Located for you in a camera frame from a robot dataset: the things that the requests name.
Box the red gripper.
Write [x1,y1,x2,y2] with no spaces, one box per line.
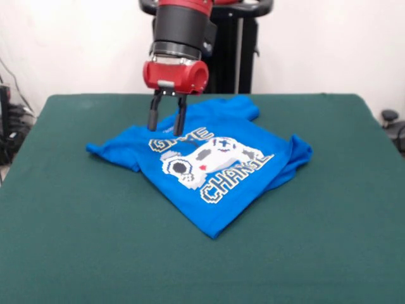
[142,56,210,136]

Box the blue t-shirt with white print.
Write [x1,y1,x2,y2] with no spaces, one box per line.
[85,94,314,240]

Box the dark green table cloth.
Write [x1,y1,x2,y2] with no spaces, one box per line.
[0,93,405,304]

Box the black electronics box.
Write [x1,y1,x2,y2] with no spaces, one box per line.
[0,84,13,139]

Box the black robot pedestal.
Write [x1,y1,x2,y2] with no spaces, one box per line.
[139,0,273,95]

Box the black cable tangle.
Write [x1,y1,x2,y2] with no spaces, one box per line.
[0,104,37,165]

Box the thin grey cable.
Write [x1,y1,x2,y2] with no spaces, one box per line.
[0,58,35,115]

